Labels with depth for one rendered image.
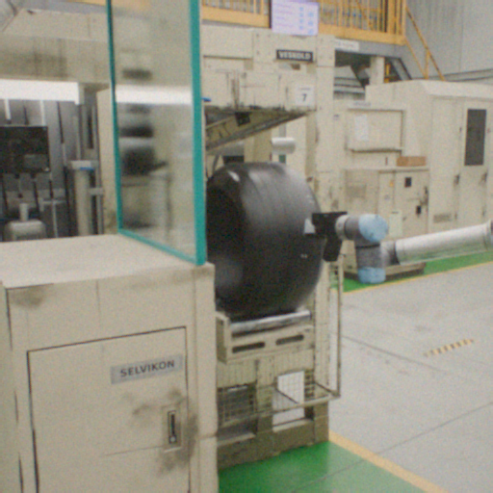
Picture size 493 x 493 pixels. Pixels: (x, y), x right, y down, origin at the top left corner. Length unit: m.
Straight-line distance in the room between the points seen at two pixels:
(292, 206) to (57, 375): 1.07
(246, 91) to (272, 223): 0.64
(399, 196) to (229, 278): 4.68
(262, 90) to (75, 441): 1.58
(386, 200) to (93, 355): 5.78
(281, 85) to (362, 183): 4.38
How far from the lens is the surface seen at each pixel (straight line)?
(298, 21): 6.32
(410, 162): 7.15
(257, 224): 1.95
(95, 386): 1.22
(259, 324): 2.11
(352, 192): 6.87
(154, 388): 1.26
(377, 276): 1.74
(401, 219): 7.00
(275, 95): 2.46
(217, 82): 2.34
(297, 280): 2.03
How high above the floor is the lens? 1.51
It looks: 10 degrees down
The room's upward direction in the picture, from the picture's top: 1 degrees counter-clockwise
